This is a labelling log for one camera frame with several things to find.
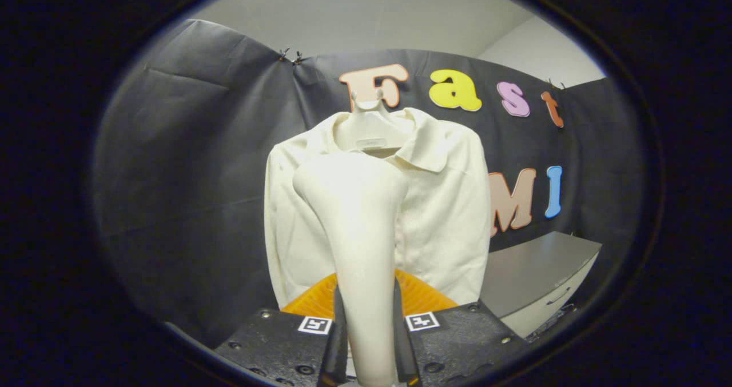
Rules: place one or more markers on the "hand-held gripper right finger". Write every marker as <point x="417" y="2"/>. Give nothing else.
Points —
<point x="457" y="347"/>

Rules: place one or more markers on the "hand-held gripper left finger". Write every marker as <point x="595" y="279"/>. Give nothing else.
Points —
<point x="286" y="347"/>

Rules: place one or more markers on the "cream button-up shirt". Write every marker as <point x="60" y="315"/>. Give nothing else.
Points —
<point x="446" y="215"/>

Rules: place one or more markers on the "white clothes hanger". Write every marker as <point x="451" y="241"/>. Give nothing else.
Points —
<point x="372" y="130"/>

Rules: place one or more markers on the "white cabinet with grey top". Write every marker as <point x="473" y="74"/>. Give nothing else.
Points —
<point x="532" y="267"/>

